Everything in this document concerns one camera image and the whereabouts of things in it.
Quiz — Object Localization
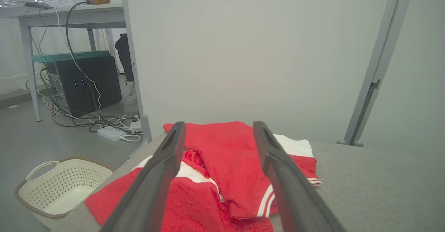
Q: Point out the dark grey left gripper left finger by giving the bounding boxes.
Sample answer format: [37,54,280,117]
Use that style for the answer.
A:
[100,121,187,232]

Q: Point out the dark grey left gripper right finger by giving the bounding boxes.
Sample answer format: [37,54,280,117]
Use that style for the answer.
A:
[253,121,347,232]

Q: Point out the red white numbered jersey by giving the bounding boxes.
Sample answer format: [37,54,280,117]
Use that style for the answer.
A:
[84,150,275,232]

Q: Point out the red white striped shorts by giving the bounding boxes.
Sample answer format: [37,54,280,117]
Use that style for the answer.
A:
[163,121,322,220]

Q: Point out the white power strip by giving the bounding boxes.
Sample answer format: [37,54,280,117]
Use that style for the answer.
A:
[97,126,122,142]

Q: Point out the cream perforated laundry basket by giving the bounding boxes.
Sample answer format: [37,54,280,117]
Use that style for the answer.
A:
[14,157,115,230]

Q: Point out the white shoe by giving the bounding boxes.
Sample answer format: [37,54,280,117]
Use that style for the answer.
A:
[124,82,138,104]

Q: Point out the black computer tower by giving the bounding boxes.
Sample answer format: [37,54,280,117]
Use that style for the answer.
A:
[45,56,123,118]

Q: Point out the black trousers leg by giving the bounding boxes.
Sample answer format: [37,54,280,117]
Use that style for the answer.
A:
[115,34,134,83]

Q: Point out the teal flat board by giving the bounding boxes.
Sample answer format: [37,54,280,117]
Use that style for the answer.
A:
[32,50,110,63]

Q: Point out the white desk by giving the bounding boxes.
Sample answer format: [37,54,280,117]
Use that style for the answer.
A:
[0,2,127,123]

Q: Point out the dark grey keyboard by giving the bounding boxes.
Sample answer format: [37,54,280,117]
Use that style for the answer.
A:
[12,2,52,10]

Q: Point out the white looped cable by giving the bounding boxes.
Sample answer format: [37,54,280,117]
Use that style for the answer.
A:
[113,115,142,143]

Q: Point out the black floor cable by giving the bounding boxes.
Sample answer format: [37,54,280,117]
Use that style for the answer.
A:
[40,69,139,133]

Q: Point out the thin black cable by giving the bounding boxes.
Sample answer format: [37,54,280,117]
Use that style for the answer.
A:
[24,9,47,64]

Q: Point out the grey slanted metal post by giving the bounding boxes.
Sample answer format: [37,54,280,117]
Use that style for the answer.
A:
[336,0,416,147]

